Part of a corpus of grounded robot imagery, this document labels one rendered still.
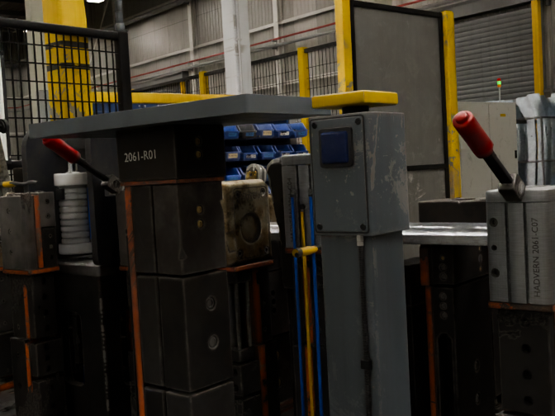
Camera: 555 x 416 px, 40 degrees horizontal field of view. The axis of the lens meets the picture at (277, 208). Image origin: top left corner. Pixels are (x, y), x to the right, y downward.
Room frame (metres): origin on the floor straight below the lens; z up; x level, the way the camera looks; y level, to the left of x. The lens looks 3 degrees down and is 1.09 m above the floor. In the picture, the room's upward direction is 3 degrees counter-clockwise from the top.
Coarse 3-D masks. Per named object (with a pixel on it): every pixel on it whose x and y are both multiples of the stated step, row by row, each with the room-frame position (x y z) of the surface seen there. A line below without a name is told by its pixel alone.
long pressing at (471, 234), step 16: (272, 224) 1.29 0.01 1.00; (416, 224) 1.13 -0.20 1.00; (432, 224) 1.11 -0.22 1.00; (448, 224) 1.10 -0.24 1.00; (464, 224) 1.08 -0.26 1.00; (480, 224) 1.07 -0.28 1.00; (272, 240) 1.12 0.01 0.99; (416, 240) 0.97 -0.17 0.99; (432, 240) 0.95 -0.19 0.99; (448, 240) 0.94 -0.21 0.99; (464, 240) 0.92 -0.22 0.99; (480, 240) 0.91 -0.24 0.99
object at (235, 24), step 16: (224, 0) 6.28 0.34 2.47; (240, 0) 6.25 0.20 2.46; (224, 16) 6.29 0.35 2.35; (240, 16) 6.24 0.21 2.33; (224, 32) 6.30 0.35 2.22; (240, 32) 6.23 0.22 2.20; (224, 48) 6.31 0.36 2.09; (240, 48) 6.20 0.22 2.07; (240, 64) 6.19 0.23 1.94; (240, 80) 6.19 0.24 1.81
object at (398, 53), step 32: (352, 0) 4.21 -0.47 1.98; (352, 32) 4.20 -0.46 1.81; (384, 32) 4.39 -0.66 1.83; (416, 32) 4.57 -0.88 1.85; (448, 32) 4.73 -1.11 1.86; (352, 64) 4.17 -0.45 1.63; (384, 64) 4.38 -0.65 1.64; (416, 64) 4.56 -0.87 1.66; (448, 64) 4.72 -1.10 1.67; (416, 96) 4.55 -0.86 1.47; (448, 96) 4.73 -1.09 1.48; (416, 128) 4.55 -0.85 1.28; (448, 128) 4.74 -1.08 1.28; (416, 160) 4.55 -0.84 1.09; (448, 160) 4.75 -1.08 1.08; (416, 192) 4.55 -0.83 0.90; (448, 192) 4.72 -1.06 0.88; (416, 256) 4.55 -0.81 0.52
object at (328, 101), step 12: (324, 96) 0.72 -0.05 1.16; (336, 96) 0.71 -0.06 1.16; (348, 96) 0.70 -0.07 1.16; (360, 96) 0.69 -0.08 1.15; (372, 96) 0.70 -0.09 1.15; (384, 96) 0.71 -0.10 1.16; (396, 96) 0.73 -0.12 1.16; (324, 108) 0.73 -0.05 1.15; (336, 108) 0.74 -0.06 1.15; (348, 108) 0.72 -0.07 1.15; (360, 108) 0.72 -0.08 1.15
